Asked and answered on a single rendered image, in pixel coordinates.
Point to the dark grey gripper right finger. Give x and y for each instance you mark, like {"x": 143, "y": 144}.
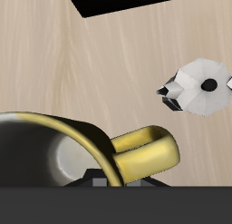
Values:
{"x": 148, "y": 183}

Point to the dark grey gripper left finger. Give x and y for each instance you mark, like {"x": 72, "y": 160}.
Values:
{"x": 90, "y": 177}

